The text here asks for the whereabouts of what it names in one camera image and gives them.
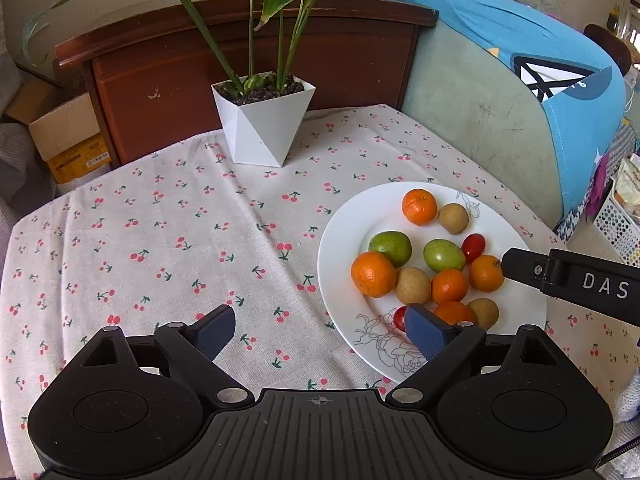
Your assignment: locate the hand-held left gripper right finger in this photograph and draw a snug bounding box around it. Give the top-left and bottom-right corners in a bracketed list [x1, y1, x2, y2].
[384, 304, 567, 408]

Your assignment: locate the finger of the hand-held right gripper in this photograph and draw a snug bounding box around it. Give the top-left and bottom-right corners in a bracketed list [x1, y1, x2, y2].
[501, 247, 555, 294]

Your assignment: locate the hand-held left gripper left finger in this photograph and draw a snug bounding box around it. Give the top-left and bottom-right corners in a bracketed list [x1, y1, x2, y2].
[80, 304, 253, 408]

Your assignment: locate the orange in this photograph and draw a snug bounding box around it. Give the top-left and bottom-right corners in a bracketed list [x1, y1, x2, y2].
[401, 188, 438, 226]
[469, 255, 506, 293]
[434, 301, 477, 326]
[350, 252, 397, 297]
[431, 269, 470, 306]

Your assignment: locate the brown kiwi fruit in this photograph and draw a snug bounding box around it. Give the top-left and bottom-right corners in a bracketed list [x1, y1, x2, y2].
[438, 203, 470, 235]
[467, 298, 500, 331]
[395, 267, 432, 306]

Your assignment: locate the light green mango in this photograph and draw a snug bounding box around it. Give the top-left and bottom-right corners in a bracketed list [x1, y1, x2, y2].
[423, 239, 467, 272]

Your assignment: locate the white plate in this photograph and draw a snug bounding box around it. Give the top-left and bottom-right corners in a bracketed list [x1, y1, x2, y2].
[317, 181, 548, 386]

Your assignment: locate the white perforated basket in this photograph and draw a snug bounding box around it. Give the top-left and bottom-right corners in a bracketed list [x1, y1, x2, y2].
[592, 180, 640, 263]

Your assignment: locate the colourful patterned cloth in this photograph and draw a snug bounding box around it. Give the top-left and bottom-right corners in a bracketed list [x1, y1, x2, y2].
[555, 120, 640, 242]

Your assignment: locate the round green lime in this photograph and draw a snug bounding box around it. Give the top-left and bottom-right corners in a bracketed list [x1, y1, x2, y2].
[368, 231, 413, 267]

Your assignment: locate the beige packet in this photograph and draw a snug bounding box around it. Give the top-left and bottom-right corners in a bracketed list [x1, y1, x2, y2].
[612, 156, 640, 211]

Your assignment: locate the cherry print tablecloth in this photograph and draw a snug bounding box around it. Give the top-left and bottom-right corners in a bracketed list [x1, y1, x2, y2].
[0, 104, 632, 478]

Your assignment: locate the pale green chair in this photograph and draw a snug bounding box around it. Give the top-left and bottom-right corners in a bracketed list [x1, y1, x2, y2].
[402, 25, 566, 231]

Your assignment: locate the white angular plant pot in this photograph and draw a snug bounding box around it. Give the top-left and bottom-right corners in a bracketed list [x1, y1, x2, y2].
[211, 74, 317, 167]

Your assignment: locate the dark wooden chair back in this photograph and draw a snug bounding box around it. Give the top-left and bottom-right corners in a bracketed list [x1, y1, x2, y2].
[582, 24, 633, 77]

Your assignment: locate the blue covered chair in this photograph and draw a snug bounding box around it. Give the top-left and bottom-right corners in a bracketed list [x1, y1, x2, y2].
[345, 0, 628, 216]

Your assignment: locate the brown wooden headboard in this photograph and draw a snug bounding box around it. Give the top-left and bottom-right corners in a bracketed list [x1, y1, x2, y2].
[54, 0, 440, 168]

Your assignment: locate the open cardboard box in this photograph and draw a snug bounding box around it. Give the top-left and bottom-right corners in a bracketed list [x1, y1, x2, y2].
[5, 80, 113, 186]

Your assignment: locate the grey checked curtain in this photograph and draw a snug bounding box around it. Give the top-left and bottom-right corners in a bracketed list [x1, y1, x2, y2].
[0, 40, 56, 231]

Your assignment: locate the black cable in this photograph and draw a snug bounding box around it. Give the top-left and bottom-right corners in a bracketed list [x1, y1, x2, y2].
[596, 434, 640, 472]

